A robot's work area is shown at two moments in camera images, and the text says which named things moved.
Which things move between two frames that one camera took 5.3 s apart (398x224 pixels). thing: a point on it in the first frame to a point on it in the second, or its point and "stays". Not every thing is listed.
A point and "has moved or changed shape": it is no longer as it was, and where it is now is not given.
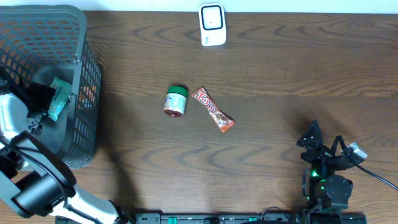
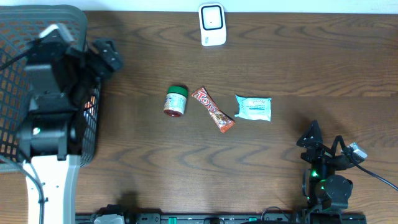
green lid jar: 175,104 stays
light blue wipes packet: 63,94 has moved or changed shape
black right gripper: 323,152 stays
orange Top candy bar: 223,121 stays
